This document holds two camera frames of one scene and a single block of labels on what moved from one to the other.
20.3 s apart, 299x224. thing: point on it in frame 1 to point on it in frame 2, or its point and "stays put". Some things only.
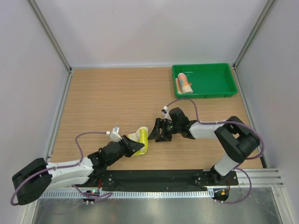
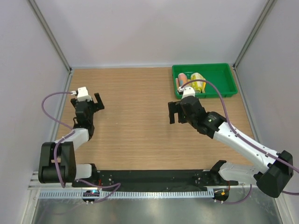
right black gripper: [155, 133] to [174, 107]
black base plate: [160, 179] stays put
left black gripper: [131, 146] to [97, 106]
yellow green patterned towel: [140, 136] to [199, 86]
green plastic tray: [208, 80] stays put
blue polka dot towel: [183, 86] stays put
